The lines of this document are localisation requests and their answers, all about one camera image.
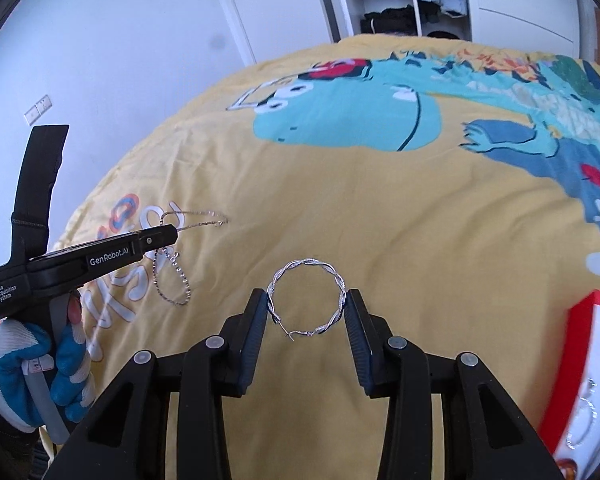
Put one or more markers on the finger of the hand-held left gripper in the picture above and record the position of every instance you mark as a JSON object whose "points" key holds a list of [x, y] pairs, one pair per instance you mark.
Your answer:
{"points": [[155, 242]]}

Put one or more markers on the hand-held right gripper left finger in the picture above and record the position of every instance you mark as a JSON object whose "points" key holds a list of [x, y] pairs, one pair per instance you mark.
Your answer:
{"points": [[252, 340]]}

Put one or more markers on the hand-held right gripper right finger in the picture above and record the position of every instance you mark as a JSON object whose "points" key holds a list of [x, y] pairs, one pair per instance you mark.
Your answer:
{"points": [[358, 340]]}

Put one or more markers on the twisted silver hoop earring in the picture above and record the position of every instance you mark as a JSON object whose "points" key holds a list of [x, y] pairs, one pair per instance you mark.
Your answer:
{"points": [[305, 262]]}

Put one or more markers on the red jewelry box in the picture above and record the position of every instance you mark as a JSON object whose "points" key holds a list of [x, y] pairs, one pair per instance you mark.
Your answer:
{"points": [[582, 310]]}

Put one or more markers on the person's left hand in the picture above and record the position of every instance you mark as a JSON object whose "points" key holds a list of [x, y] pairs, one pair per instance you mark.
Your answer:
{"points": [[10, 365]]}

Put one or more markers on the beaded silver hoop earring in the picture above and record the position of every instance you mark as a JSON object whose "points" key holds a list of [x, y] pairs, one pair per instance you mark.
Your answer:
{"points": [[155, 280]]}

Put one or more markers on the yellow printed blanket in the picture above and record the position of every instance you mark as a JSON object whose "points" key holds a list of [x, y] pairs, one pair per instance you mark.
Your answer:
{"points": [[380, 200]]}

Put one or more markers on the amber bangle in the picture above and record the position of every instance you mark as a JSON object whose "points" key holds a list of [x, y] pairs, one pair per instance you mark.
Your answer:
{"points": [[567, 470]]}

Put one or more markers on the black bag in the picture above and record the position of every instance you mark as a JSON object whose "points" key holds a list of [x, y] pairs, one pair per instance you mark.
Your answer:
{"points": [[442, 35]]}

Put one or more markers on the folded dark clothes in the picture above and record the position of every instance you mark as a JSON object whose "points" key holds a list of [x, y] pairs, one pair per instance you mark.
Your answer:
{"points": [[387, 21]]}

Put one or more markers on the white wardrobe sliding door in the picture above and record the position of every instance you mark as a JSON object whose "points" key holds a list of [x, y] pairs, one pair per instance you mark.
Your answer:
{"points": [[520, 5]]}

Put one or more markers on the wall switch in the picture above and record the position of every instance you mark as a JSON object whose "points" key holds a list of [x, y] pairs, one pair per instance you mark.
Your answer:
{"points": [[38, 109]]}

